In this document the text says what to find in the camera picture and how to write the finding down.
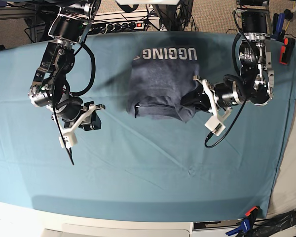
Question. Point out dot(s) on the white power strip red switch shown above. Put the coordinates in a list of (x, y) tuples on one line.
[(107, 27)]

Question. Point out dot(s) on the orange blue clamp bottom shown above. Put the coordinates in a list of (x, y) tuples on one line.
[(245, 228)]

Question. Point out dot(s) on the orange black clamp upper right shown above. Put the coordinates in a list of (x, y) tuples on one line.
[(287, 50)]

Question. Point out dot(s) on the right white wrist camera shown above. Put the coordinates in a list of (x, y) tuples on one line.
[(68, 140)]

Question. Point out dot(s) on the blue-grey heather T-shirt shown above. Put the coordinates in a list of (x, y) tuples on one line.
[(160, 78)]

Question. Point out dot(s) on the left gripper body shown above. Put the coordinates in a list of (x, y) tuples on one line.
[(223, 95)]

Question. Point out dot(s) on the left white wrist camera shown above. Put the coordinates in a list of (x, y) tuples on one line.
[(215, 125)]

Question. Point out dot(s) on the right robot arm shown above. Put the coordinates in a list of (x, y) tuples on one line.
[(50, 87)]

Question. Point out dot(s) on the blue clamp upper right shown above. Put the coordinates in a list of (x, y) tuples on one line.
[(277, 26)]

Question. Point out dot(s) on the teal table cloth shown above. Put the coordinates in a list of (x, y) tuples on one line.
[(140, 169)]

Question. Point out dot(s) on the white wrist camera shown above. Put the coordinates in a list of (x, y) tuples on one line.
[(68, 140), (215, 125)]

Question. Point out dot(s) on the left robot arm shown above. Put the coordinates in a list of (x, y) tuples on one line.
[(254, 78)]

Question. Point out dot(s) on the black plastic bag bottom right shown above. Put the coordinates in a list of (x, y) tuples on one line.
[(276, 224)]

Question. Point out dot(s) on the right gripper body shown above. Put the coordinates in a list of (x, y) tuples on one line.
[(68, 110)]

